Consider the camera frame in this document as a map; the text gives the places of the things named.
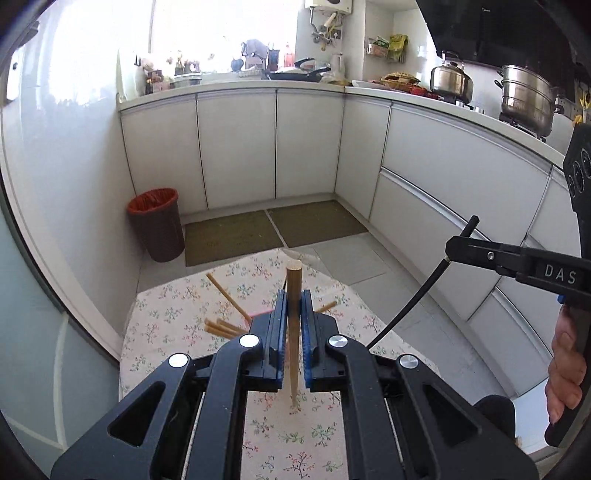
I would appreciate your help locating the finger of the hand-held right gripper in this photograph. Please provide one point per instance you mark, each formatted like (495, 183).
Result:
(485, 256)

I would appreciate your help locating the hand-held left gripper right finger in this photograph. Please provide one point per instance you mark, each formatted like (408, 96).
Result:
(305, 341)

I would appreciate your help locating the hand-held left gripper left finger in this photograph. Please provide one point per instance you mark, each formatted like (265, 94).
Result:
(281, 332)

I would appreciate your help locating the wooden chopstick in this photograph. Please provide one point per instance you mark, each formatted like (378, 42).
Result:
(216, 332)
(327, 307)
(217, 326)
(226, 295)
(228, 325)
(294, 295)

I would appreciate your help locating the person's right hand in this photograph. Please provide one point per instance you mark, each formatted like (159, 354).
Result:
(565, 364)

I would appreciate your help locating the white deep drawer front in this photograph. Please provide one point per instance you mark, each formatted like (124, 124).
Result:
(438, 230)

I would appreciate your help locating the white shallow drawer front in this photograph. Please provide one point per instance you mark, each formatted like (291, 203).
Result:
(461, 161)

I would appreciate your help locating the floral tablecloth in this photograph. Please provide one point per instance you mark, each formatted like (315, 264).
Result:
(184, 304)

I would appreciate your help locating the olive floor mat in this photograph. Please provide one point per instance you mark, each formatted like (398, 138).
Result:
(231, 237)
(314, 224)

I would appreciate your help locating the large steel steamer pot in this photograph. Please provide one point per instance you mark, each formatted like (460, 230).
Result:
(526, 99)

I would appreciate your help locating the brown trash bin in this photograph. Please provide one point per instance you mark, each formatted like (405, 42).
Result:
(159, 235)

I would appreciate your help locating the white cabinet door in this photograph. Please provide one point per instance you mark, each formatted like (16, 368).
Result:
(362, 157)
(161, 152)
(235, 147)
(309, 143)

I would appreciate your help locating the steel pot with lid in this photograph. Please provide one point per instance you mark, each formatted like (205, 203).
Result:
(450, 81)

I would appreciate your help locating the red trash bag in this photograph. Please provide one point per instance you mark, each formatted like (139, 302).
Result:
(152, 201)

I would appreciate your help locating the black range hood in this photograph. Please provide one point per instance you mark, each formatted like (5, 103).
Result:
(498, 27)

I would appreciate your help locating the white tray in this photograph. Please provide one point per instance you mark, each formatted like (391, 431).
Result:
(367, 84)

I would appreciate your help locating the yellow snack bag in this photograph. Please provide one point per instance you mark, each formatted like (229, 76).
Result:
(398, 46)

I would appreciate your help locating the white thermos jug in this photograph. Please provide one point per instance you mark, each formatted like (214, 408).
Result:
(337, 67)

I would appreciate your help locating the black frying pan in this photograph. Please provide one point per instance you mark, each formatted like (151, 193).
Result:
(298, 74)

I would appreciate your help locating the small potted plants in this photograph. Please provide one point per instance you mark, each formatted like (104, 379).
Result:
(188, 76)

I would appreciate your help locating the dark bottle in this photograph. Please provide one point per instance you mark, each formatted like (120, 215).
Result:
(273, 59)

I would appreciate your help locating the red bottle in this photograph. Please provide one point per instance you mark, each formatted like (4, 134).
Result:
(289, 57)

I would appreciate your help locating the water heater pipes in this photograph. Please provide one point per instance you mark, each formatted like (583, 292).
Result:
(325, 30)

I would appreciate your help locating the grey cloth bundle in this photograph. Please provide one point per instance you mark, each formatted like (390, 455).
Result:
(255, 50)

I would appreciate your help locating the cluster of small jars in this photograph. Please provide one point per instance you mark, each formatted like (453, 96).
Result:
(152, 78)

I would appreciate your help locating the white water heater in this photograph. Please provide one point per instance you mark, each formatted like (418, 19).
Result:
(328, 3)

